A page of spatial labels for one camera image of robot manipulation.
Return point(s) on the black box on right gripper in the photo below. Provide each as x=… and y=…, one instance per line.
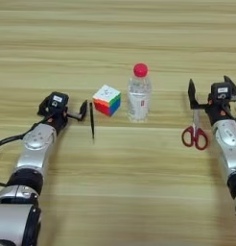
x=221, y=91

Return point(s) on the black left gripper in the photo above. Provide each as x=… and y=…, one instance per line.
x=57, y=120

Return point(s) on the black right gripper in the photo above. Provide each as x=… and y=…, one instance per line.
x=217, y=112

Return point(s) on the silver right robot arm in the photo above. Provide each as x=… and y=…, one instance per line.
x=228, y=150

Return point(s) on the clear bottle with red cap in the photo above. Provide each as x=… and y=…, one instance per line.
x=139, y=96

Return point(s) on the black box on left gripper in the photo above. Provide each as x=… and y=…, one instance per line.
x=57, y=102

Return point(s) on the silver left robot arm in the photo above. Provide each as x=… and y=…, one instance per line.
x=25, y=173

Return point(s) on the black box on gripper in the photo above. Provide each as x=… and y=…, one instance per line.
x=57, y=102
x=221, y=91

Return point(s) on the colourful puzzle cube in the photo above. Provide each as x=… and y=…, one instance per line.
x=106, y=100

